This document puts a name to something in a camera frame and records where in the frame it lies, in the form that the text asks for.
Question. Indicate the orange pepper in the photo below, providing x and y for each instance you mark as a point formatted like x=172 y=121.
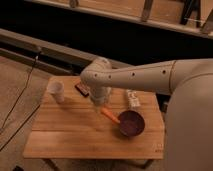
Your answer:
x=110 y=115

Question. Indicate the wooden table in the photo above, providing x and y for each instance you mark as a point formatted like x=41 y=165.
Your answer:
x=74 y=130

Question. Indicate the dark brown small box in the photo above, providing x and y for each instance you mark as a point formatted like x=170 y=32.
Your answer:
x=82 y=89

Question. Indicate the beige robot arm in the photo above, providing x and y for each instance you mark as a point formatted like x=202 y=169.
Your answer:
x=189 y=118

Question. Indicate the white paper cup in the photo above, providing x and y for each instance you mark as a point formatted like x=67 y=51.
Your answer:
x=56 y=90

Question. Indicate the dark purple ceramic bowl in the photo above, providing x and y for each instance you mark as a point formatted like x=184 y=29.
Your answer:
x=131 y=123

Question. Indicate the white tube bottle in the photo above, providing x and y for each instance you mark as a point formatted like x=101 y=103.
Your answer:
x=133 y=100

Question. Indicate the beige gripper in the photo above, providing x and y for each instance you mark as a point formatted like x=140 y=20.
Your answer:
x=99 y=95

